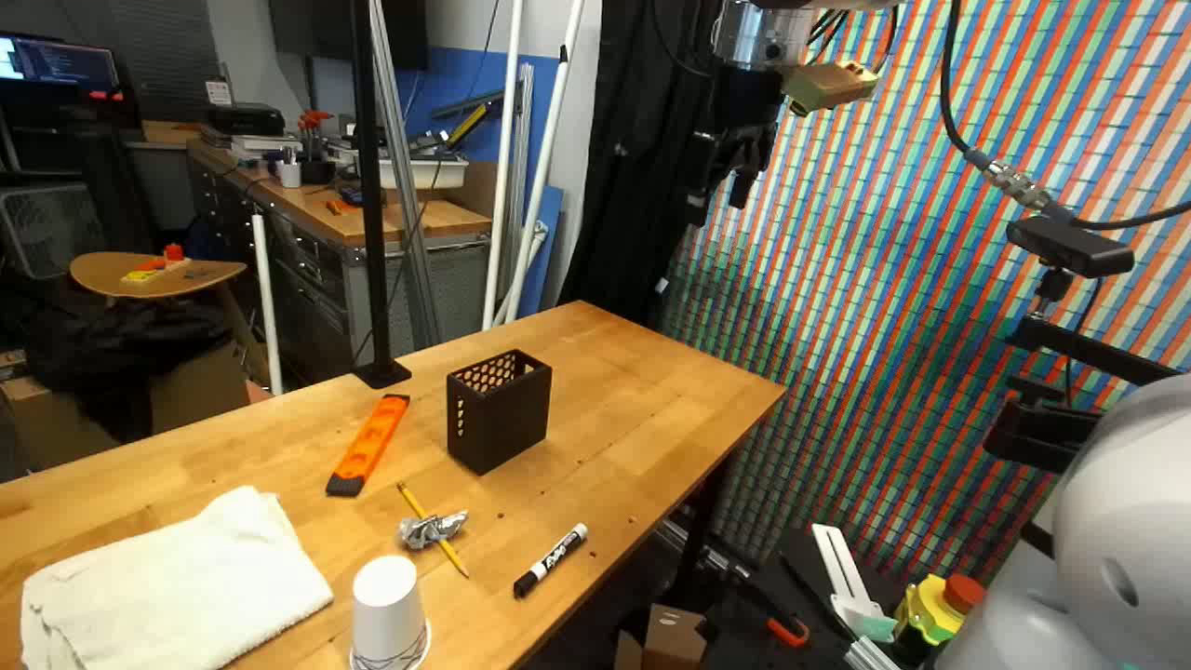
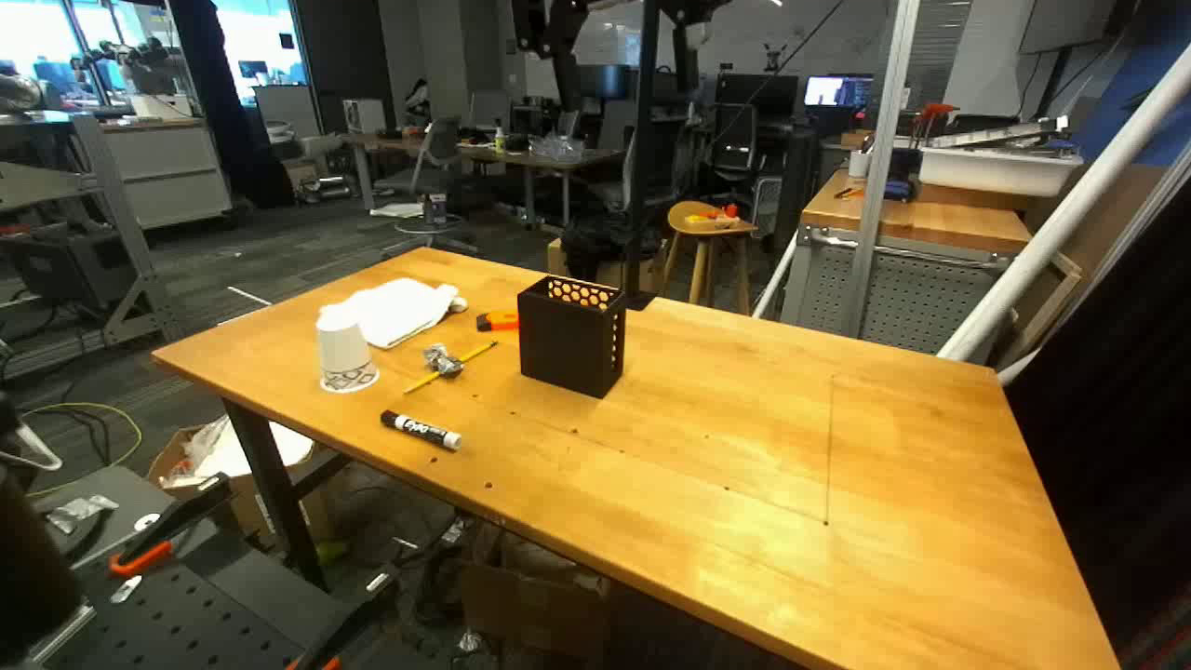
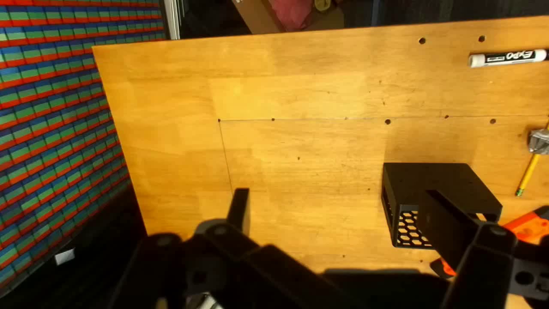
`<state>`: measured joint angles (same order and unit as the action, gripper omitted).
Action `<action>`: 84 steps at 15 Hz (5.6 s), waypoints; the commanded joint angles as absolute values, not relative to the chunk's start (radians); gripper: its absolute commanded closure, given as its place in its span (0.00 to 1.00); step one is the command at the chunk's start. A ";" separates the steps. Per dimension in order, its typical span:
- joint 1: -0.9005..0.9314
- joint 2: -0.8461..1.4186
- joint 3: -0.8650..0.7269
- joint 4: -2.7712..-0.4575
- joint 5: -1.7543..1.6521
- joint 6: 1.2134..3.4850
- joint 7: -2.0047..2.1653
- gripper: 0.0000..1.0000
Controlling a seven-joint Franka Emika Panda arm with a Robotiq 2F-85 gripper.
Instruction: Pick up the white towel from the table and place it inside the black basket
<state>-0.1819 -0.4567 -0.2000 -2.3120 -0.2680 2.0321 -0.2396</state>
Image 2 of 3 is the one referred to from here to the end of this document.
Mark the black perforated basket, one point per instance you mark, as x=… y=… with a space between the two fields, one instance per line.
x=562 y=354

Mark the white towel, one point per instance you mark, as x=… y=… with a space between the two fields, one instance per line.
x=394 y=311

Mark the orange tool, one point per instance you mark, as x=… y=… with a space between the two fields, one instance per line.
x=497 y=324

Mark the yellow pencil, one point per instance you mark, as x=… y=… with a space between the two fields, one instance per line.
x=479 y=350

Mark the round wooden stool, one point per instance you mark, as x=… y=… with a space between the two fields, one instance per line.
x=708 y=228

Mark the silver metal clip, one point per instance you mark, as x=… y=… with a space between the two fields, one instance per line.
x=440 y=363

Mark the small orange yellow object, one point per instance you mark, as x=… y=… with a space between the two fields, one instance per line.
x=713 y=214

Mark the thin white slanted bar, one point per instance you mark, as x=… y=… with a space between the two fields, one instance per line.
x=774 y=276

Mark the cluttered office desk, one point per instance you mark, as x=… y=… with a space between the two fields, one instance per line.
x=532 y=157

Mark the black vertical pole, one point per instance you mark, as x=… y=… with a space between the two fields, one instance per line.
x=640 y=152

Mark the black and white marker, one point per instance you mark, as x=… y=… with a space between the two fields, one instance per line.
x=422 y=430

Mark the white paper cup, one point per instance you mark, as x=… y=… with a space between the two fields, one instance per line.
x=345 y=354

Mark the cardboard box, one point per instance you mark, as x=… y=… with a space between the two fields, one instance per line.
x=532 y=610

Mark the wooden workbench with perforated panel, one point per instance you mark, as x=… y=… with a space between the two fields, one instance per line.
x=915 y=225

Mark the computer monitor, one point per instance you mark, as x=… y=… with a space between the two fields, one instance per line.
x=837 y=91

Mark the black table leg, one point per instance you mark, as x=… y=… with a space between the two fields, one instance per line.
x=280 y=496

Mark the white plastic bag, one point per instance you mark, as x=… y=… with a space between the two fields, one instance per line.
x=216 y=453

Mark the white plastic tub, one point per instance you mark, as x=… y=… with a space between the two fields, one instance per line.
x=1006 y=172

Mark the white drawer cabinet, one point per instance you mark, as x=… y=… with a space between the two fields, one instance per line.
x=167 y=172

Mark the thick white diagonal pole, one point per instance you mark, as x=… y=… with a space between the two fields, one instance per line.
x=1066 y=205

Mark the grey metal shelf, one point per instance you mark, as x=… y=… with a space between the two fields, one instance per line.
x=115 y=211

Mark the black perforated board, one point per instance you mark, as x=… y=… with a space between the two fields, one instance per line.
x=187 y=620

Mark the black rounded object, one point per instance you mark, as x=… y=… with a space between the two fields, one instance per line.
x=32 y=582

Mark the white vertical post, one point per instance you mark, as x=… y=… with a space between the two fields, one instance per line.
x=884 y=162

